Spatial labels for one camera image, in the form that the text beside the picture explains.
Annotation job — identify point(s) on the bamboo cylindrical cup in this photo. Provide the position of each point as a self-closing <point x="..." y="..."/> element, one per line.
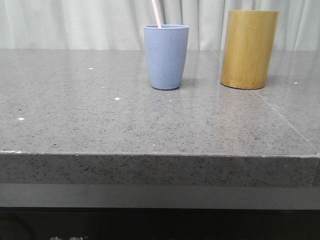
<point x="248" y="47"/>

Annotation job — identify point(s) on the blue plastic cup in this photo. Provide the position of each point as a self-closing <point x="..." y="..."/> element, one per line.
<point x="166" y="51"/>

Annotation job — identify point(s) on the dark cabinet under counter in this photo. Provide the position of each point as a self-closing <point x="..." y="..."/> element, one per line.
<point x="157" y="212"/>

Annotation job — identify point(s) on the grey-white curtain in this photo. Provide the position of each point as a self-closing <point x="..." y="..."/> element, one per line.
<point x="118" y="24"/>

